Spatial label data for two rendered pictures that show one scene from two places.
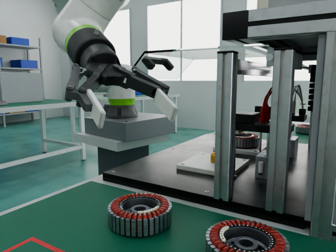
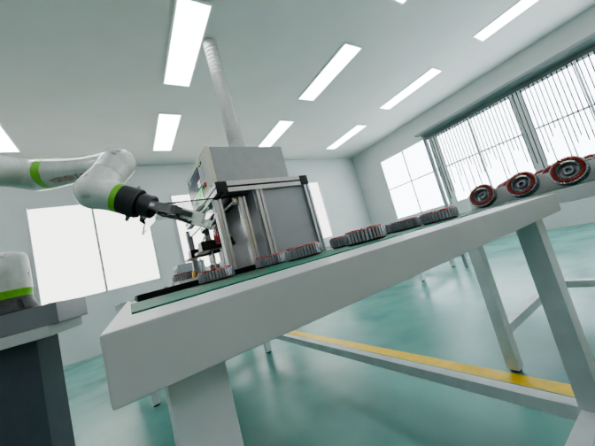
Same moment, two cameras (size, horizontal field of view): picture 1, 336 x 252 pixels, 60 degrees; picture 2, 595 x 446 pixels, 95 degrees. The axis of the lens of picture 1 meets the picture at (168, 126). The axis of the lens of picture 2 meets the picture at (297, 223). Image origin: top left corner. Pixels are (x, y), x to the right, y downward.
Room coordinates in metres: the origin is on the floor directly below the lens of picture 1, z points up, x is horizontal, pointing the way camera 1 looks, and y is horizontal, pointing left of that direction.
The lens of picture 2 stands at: (-0.14, 0.72, 0.77)
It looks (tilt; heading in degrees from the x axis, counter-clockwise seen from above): 6 degrees up; 295
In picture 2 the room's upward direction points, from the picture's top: 15 degrees counter-clockwise
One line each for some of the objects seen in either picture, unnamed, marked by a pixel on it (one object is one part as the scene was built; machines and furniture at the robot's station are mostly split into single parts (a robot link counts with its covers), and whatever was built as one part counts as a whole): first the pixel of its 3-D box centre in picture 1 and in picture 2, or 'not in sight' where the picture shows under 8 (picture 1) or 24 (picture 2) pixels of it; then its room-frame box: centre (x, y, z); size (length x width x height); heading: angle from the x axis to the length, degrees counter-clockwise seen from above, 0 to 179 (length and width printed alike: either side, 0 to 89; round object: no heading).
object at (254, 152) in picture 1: (242, 146); not in sight; (0.97, -0.25, 0.78); 0.15 x 0.15 x 0.01; 58
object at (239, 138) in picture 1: (242, 139); (184, 276); (0.97, -0.25, 0.80); 0.11 x 0.11 x 0.04
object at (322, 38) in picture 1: (328, 112); (235, 239); (0.73, -0.41, 0.92); 0.66 x 0.01 x 0.30; 148
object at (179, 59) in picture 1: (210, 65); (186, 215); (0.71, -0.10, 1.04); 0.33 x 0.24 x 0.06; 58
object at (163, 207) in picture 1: (140, 212); (216, 274); (0.49, 0.05, 0.77); 0.11 x 0.11 x 0.04
